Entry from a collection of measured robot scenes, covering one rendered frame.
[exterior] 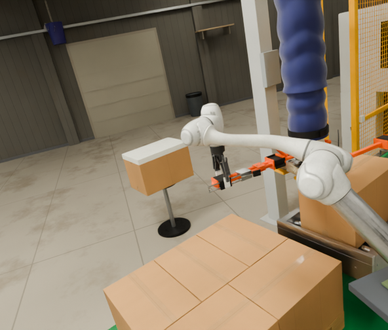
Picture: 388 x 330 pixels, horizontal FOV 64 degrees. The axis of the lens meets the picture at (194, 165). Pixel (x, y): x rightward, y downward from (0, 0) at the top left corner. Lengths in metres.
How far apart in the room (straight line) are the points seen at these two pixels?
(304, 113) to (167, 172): 1.85
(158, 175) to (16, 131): 7.22
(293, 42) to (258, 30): 1.27
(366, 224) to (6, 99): 9.44
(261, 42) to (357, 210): 2.06
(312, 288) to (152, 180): 1.88
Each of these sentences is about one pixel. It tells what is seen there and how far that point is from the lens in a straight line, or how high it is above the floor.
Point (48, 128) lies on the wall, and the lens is 9.90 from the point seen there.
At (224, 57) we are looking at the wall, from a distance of 10.49.
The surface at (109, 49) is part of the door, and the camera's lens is 9.66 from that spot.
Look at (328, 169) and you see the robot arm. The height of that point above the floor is 1.44.
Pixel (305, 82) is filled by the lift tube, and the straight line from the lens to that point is 1.78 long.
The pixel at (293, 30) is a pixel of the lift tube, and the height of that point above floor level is 1.91.
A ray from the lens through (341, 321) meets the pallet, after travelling 2.50.
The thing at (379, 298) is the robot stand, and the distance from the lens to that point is 1.71.
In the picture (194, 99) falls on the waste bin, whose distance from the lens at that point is 9.50.
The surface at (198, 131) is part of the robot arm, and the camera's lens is 1.38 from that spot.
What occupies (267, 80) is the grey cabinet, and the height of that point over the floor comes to 1.53.
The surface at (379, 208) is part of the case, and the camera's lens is 2.42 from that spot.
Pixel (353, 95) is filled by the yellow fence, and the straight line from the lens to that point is 3.22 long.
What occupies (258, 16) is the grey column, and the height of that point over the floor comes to 2.07.
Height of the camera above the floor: 1.92
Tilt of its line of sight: 20 degrees down
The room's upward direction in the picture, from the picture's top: 12 degrees counter-clockwise
